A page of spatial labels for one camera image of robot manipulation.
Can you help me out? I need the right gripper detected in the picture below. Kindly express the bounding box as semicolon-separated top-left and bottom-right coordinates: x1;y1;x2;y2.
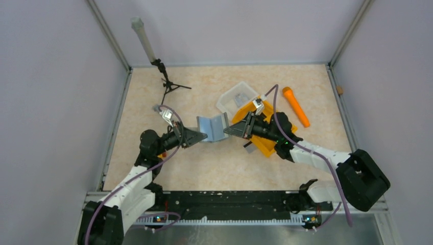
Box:
224;111;280;143

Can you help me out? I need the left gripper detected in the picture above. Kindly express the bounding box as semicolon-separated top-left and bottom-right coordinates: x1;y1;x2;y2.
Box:
155;121;207;156

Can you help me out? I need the grey leather card holder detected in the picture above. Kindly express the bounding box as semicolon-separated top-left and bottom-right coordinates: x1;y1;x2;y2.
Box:
197;112;229;142

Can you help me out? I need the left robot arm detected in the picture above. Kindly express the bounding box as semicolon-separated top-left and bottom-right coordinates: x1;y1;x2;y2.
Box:
77;121;208;244

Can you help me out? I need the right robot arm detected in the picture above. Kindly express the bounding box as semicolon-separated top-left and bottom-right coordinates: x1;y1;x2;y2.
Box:
224;112;391;212

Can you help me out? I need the grey card on table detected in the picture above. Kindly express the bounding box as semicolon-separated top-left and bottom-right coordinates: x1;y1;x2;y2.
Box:
243;141;257;154

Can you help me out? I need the yellow plastic bin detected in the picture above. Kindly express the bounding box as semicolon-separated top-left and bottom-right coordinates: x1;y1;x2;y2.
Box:
224;101;302;161

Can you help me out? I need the white plastic bin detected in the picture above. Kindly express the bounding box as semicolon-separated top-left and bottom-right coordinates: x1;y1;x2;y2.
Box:
216;81;259;120

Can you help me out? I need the black mini tripod with tube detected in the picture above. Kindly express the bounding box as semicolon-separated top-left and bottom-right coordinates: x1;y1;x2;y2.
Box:
130;16;192;104

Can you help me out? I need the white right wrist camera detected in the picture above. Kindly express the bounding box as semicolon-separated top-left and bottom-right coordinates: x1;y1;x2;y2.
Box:
252;97;265;115

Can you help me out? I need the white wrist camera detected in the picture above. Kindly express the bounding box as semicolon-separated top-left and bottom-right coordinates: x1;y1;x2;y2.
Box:
159;109;173;127
252;97;265;115

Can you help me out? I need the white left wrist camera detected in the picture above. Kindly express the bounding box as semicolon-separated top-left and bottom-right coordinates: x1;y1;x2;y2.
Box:
159;109;173;127

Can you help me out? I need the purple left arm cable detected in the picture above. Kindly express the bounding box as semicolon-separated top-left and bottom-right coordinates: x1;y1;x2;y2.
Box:
84;105;184;245

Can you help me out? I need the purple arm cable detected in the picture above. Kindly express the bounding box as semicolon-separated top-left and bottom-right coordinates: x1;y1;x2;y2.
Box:
263;84;353;231
84;105;184;245

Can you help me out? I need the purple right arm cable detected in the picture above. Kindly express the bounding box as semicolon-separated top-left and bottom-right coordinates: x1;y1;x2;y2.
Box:
263;84;353;231

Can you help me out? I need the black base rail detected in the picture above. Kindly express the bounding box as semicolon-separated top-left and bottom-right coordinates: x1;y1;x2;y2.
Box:
147;190;333;221

